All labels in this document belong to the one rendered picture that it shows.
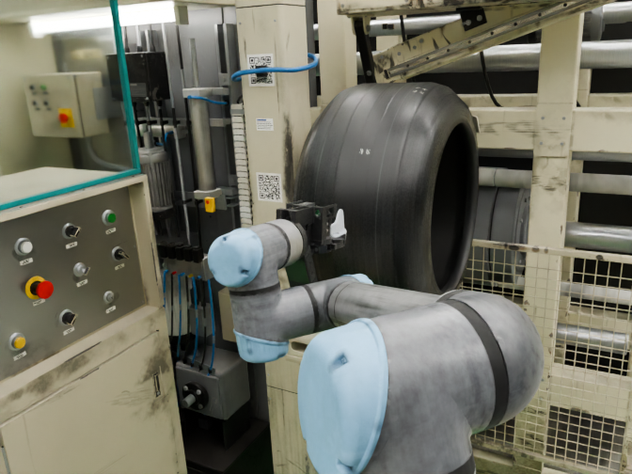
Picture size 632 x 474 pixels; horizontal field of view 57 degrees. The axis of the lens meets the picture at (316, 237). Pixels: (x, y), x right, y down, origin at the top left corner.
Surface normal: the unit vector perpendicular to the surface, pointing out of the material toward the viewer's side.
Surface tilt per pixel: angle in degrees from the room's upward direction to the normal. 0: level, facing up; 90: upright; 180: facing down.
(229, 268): 83
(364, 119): 39
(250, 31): 90
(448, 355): 43
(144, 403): 90
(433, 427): 69
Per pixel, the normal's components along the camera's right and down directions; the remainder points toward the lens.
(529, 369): 0.59, -0.09
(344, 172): -0.44, -0.17
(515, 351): 0.40, -0.35
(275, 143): -0.47, 0.29
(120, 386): 0.88, 0.11
